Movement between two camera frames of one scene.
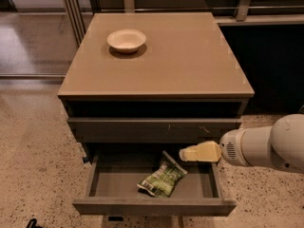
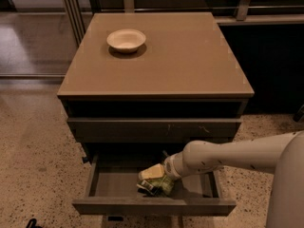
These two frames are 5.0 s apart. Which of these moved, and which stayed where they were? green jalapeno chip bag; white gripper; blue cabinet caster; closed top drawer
Moved: white gripper
Stayed: blue cabinet caster; green jalapeno chip bag; closed top drawer
